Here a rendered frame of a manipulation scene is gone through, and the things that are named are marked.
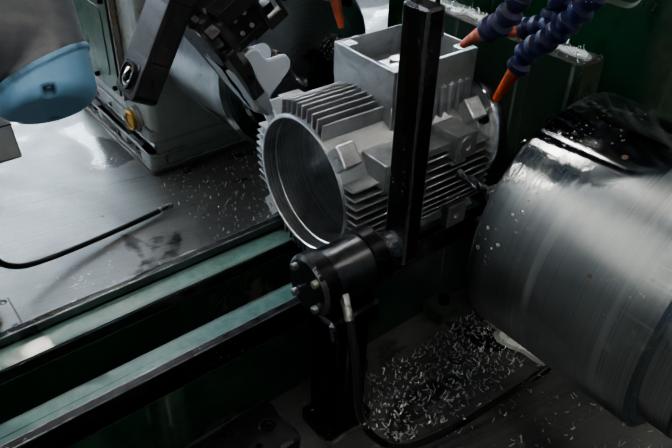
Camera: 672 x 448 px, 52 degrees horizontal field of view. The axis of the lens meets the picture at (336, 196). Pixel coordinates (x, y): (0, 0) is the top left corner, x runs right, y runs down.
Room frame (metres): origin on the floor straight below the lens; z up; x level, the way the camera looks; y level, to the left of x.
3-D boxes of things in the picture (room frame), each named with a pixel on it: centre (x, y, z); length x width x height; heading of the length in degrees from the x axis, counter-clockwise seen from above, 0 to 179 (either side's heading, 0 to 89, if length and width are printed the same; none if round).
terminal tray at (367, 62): (0.71, -0.07, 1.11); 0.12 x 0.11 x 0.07; 128
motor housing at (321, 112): (0.68, -0.04, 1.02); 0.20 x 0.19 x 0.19; 128
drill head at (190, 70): (0.99, 0.14, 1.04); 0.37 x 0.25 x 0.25; 39
